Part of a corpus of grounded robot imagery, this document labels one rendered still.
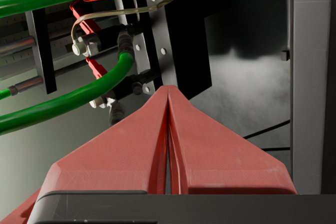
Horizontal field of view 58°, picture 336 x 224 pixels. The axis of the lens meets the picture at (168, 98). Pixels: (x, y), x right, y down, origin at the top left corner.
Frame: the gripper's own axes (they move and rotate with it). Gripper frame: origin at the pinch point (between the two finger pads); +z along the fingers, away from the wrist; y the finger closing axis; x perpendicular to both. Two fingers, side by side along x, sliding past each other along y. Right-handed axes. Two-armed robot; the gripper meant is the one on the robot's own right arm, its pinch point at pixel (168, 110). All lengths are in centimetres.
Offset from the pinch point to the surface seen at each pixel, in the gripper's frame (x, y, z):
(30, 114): 6.6, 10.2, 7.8
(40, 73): 22, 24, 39
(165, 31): 10.5, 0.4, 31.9
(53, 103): 6.3, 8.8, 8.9
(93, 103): 18.1, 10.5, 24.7
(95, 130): 45, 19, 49
